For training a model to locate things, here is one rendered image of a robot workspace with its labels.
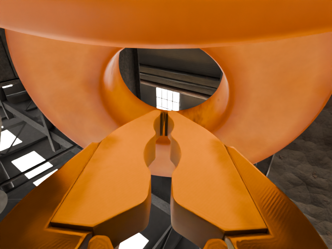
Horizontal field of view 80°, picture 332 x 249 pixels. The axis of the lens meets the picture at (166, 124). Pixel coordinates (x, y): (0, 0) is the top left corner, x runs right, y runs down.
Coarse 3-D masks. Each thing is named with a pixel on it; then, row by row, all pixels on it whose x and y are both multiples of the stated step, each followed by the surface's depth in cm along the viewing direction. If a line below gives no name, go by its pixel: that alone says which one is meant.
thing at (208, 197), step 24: (168, 120) 11; (192, 144) 9; (216, 144) 9; (192, 168) 8; (216, 168) 8; (192, 192) 7; (216, 192) 7; (240, 192) 7; (192, 216) 6; (216, 216) 6; (240, 216) 6; (192, 240) 7
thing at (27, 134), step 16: (0, 112) 1545; (32, 112) 1543; (16, 128) 1330; (32, 128) 1330; (16, 144) 1173; (32, 144) 1167; (48, 144) 1172; (0, 160) 1050; (64, 160) 805; (160, 176) 943; (16, 192) 864; (160, 224) 732; (160, 240) 534; (176, 240) 665
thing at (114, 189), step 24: (144, 120) 11; (120, 144) 9; (144, 144) 9; (96, 168) 8; (120, 168) 8; (144, 168) 8; (72, 192) 7; (96, 192) 7; (120, 192) 7; (144, 192) 7; (72, 216) 6; (96, 216) 6; (120, 216) 6; (144, 216) 7; (120, 240) 7
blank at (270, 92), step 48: (48, 48) 9; (96, 48) 9; (240, 48) 8; (288, 48) 8; (48, 96) 11; (96, 96) 10; (240, 96) 9; (288, 96) 9; (240, 144) 12; (288, 144) 12
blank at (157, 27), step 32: (0, 0) 2; (32, 0) 2; (64, 0) 2; (96, 0) 2; (128, 0) 2; (160, 0) 2; (192, 0) 1; (224, 0) 1; (256, 0) 1; (288, 0) 1; (320, 0) 1; (32, 32) 2; (64, 32) 2; (96, 32) 2; (128, 32) 2; (160, 32) 2; (192, 32) 2; (224, 32) 2; (256, 32) 2; (288, 32) 2; (320, 32) 2
